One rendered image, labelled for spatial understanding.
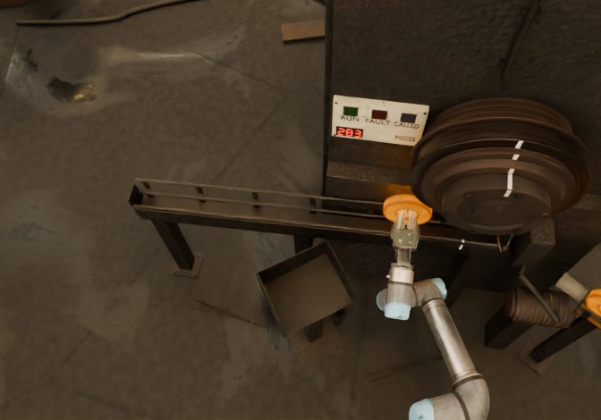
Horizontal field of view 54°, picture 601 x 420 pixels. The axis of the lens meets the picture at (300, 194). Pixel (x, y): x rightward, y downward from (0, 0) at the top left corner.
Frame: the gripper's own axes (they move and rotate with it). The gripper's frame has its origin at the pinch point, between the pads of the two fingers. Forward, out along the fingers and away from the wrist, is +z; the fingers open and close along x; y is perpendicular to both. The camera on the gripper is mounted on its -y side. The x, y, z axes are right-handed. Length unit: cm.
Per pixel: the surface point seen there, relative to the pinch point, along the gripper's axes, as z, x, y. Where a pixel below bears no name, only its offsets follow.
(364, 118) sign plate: 17.8, 16.8, 29.8
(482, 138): 9, -13, 48
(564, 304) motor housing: -22, -59, -27
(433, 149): 7.7, -2.1, 40.1
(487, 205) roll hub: -3.8, -18.1, 34.0
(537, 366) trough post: -45, -65, -76
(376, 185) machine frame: 6.2, 10.7, -0.4
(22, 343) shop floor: -67, 154, -66
